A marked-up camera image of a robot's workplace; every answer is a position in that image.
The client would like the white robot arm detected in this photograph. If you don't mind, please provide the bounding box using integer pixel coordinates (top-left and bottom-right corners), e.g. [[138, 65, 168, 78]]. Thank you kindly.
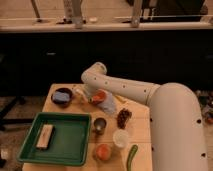
[[81, 62, 208, 171]]

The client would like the wooden block eraser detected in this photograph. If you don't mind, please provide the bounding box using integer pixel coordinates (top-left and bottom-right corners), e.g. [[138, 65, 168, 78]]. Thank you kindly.
[[36, 124, 54, 149]]

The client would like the white dish brush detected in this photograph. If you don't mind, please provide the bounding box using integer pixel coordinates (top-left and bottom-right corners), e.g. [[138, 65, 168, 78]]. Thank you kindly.
[[73, 88, 88, 102]]

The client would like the small metal cup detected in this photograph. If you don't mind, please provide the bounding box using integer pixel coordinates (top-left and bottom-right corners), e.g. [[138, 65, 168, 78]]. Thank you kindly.
[[94, 118, 107, 135]]

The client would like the orange bowl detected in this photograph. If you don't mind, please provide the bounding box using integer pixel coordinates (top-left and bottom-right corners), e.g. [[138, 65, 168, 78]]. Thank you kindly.
[[90, 90, 106, 104]]

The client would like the orange fruit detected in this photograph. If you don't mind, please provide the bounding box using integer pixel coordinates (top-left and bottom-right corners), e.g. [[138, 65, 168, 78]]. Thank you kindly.
[[95, 144, 112, 161]]

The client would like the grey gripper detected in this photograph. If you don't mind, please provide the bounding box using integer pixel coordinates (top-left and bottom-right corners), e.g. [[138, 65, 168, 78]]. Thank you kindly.
[[89, 89, 117, 115]]

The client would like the green cucumber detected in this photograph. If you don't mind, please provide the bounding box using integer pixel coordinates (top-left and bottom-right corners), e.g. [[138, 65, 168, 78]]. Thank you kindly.
[[126, 144, 138, 171]]

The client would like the blue sponge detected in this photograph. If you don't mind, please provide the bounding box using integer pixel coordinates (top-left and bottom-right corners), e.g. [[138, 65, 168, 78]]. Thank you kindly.
[[52, 91, 70, 103]]

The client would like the dark grape bunch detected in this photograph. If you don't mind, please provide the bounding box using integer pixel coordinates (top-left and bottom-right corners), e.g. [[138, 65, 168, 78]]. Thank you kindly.
[[117, 108, 132, 129]]

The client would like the green plastic tray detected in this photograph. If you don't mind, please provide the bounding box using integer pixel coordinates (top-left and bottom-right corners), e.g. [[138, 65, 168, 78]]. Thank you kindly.
[[17, 112, 91, 167]]

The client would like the dark bowl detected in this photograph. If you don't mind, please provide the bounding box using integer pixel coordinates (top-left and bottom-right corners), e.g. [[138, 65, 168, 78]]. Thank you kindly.
[[51, 88, 73, 107]]

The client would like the white plastic cup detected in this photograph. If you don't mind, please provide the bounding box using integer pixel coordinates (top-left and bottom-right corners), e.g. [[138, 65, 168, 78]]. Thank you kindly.
[[113, 129, 129, 148]]

